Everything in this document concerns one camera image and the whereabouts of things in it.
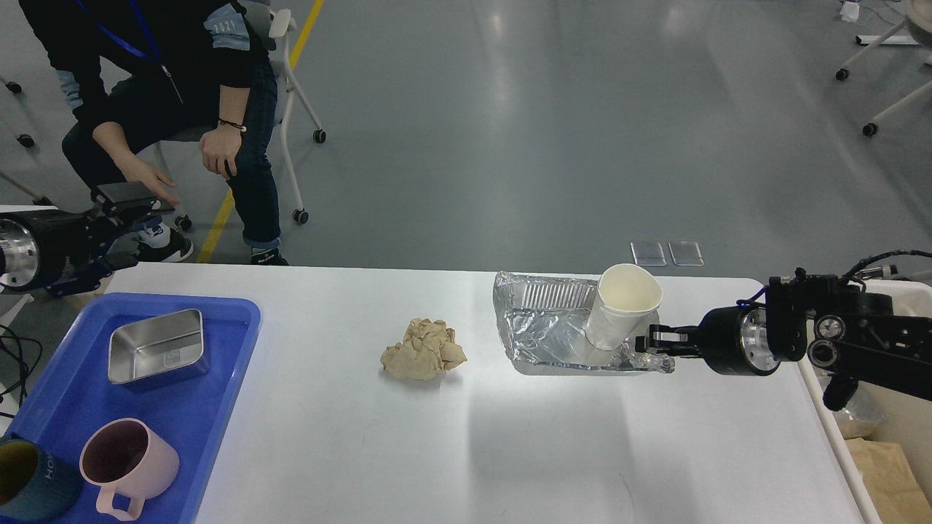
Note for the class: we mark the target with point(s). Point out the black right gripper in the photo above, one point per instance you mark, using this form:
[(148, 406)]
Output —
[(732, 341)]

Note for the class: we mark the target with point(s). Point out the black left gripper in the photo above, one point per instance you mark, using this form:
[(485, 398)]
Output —
[(55, 250)]

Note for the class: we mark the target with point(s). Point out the white paper cup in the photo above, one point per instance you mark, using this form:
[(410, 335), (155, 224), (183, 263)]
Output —
[(626, 294)]

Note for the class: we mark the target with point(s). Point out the square stainless steel tray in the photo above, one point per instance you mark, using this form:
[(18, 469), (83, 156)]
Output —
[(158, 351)]

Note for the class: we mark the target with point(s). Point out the aluminium foil tray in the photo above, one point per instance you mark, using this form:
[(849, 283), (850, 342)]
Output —
[(541, 323)]

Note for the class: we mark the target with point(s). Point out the pink mug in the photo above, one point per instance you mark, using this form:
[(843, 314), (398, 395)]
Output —
[(130, 464)]

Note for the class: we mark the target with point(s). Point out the brown paper ball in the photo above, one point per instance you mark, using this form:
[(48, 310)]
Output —
[(428, 348)]

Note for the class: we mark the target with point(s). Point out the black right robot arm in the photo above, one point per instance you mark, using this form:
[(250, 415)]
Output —
[(831, 320)]

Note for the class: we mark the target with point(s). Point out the person's right hand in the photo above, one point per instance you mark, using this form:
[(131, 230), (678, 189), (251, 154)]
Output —
[(135, 169)]

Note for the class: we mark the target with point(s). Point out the person's left hand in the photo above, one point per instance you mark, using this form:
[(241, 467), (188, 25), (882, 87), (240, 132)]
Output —
[(219, 149)]

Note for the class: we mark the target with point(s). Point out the clear floor plate right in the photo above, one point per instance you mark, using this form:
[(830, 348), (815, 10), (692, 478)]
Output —
[(686, 253)]

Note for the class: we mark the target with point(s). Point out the clear floor plate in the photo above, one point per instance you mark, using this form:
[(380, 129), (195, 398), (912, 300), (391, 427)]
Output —
[(686, 253), (648, 253)]

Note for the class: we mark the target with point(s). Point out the clear floor plate left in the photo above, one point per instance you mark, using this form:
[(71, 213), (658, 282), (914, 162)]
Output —
[(648, 253)]

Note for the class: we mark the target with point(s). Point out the seated person in black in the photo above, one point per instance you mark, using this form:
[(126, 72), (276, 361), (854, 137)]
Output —
[(137, 72)]

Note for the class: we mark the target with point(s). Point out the blue plastic tray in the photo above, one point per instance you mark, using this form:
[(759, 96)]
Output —
[(73, 397)]

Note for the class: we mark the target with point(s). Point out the crumpled clear plastic in bin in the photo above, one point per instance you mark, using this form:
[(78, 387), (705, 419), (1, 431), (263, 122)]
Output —
[(858, 423)]

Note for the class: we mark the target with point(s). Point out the white plastic bin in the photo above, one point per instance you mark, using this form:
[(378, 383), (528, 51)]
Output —
[(908, 425)]

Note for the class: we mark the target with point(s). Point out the brown paper in bin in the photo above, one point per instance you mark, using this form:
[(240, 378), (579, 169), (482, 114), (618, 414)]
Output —
[(888, 478)]

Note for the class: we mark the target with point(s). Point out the white rolling chair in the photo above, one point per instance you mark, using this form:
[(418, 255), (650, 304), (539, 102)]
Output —
[(274, 29)]

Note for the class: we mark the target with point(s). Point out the teal mug yellow inside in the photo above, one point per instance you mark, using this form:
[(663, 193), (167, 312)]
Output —
[(36, 486)]

